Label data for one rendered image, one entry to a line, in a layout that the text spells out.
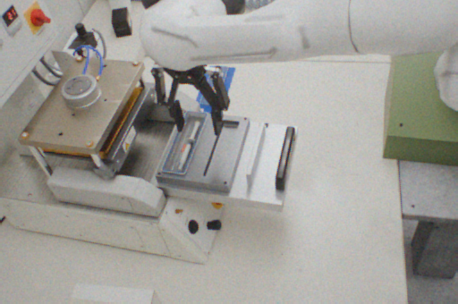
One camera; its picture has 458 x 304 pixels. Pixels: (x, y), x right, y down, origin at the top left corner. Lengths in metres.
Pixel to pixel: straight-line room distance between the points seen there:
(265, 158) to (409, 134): 0.41
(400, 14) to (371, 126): 0.90
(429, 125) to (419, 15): 0.76
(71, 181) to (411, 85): 0.85
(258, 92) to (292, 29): 0.96
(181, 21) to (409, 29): 0.29
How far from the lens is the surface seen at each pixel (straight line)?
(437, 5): 0.53
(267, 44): 0.57
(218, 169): 1.01
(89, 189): 1.04
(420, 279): 1.99
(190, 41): 0.63
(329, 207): 1.22
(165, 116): 1.19
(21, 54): 1.10
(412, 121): 1.26
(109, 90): 1.06
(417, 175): 1.31
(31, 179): 1.22
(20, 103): 1.16
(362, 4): 0.54
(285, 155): 0.98
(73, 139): 0.99
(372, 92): 1.51
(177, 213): 1.07
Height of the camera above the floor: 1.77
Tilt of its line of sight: 47 degrees down
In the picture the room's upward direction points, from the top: 10 degrees counter-clockwise
